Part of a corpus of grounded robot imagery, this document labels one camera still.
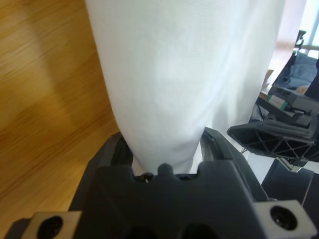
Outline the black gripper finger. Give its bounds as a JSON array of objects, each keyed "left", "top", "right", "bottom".
[
  {"left": 200, "top": 126, "right": 270, "bottom": 203},
  {"left": 69, "top": 131, "right": 133, "bottom": 212}
]

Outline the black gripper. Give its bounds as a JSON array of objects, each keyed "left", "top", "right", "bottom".
[{"left": 227, "top": 84, "right": 319, "bottom": 160}]

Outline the plain white t-shirt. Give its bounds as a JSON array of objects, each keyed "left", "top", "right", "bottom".
[{"left": 84, "top": 0, "right": 285, "bottom": 176}]

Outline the dark office chair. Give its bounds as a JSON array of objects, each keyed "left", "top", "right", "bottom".
[{"left": 274, "top": 29, "right": 319, "bottom": 91}]

